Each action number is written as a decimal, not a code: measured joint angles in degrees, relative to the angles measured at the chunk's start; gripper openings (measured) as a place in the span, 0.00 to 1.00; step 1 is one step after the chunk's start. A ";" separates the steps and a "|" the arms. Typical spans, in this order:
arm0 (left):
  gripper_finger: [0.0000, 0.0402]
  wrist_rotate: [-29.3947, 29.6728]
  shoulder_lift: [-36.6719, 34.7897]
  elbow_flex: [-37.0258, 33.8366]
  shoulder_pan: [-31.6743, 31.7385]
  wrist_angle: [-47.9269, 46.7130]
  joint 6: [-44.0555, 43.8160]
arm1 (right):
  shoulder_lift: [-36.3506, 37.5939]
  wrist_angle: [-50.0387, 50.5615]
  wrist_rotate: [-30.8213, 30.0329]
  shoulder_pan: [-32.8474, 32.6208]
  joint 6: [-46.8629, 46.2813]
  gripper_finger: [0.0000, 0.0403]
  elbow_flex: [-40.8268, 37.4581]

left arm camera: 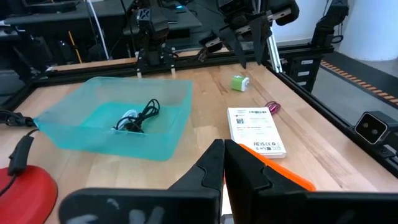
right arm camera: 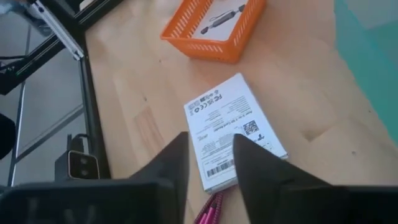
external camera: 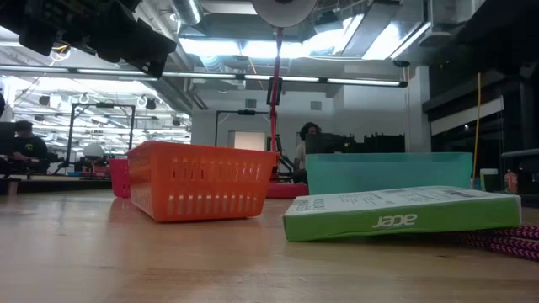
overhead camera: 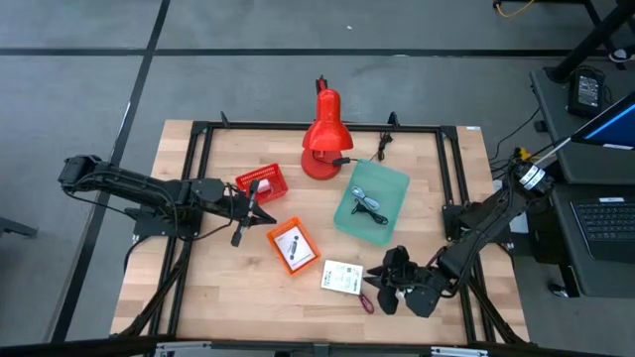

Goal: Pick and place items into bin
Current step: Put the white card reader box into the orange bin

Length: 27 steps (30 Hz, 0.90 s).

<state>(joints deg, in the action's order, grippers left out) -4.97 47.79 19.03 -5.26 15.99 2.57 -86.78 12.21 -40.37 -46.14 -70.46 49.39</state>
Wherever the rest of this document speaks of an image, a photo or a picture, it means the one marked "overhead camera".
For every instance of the black stand foot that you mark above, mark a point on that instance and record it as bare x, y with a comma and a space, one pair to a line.
17, 227

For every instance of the black diagonal desk leg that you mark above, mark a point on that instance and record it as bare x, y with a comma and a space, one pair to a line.
590, 44

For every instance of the silver aluminium bar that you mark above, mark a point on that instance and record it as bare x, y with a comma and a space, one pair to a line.
181, 348
459, 352

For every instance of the orange plastic basket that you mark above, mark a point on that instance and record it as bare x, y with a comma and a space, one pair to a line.
272, 243

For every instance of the monitor with blue screen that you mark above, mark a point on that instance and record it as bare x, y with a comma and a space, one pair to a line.
612, 126

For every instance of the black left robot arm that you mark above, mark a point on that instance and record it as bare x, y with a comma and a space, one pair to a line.
149, 191

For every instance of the yellow plug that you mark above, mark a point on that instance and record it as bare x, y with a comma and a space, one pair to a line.
522, 154

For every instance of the person's foot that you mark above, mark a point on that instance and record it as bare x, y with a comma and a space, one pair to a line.
622, 54

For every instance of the white box with black print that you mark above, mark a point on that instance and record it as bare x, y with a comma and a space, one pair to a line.
295, 248

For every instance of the black laptop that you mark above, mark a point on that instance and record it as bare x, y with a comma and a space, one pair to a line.
607, 228

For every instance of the black power adapter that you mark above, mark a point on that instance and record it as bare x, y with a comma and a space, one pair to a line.
586, 91

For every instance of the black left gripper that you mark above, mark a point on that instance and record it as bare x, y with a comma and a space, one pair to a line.
243, 213

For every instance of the white pink charger block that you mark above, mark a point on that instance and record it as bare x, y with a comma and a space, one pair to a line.
265, 186

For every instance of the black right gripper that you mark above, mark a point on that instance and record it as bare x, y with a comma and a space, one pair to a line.
417, 285

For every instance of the green white Acer box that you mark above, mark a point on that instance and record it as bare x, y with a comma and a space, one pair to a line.
342, 276

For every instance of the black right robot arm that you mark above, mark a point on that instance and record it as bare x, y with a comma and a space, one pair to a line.
476, 238

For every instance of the dark side desk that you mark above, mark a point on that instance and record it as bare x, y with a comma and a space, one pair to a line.
550, 109

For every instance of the teal translucent plastic bin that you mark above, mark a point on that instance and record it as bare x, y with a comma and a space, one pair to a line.
387, 178

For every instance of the red plastic basket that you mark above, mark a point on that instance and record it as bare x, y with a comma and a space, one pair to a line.
275, 178

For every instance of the red desk lamp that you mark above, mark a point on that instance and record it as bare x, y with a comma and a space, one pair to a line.
327, 134

